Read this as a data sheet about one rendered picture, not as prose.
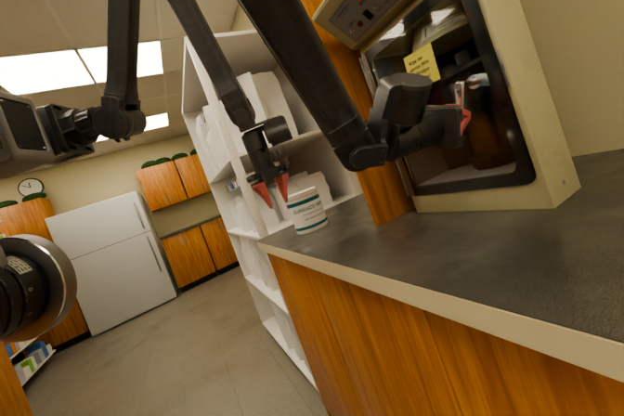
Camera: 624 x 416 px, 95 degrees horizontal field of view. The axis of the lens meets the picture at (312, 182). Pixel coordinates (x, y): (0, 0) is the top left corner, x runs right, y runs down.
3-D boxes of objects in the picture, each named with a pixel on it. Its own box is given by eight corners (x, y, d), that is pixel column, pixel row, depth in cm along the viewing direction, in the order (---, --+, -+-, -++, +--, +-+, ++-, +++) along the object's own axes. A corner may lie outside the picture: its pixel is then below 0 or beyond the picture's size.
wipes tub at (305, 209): (319, 221, 119) (306, 188, 118) (334, 221, 107) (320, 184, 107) (292, 234, 113) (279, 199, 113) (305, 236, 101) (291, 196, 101)
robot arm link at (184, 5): (152, -36, 68) (128, -61, 58) (174, -47, 68) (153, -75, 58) (241, 128, 80) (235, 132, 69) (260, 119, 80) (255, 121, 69)
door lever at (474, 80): (482, 124, 55) (469, 124, 57) (481, 72, 52) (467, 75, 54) (465, 132, 52) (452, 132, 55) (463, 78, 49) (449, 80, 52)
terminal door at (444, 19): (412, 196, 78) (362, 56, 76) (539, 183, 50) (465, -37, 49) (410, 197, 77) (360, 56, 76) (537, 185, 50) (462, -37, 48)
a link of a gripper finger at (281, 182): (298, 198, 75) (285, 164, 75) (274, 208, 72) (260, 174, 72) (289, 200, 81) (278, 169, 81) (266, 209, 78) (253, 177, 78)
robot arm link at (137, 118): (96, 111, 74) (81, 112, 68) (133, 98, 74) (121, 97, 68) (114, 145, 76) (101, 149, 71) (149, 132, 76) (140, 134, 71)
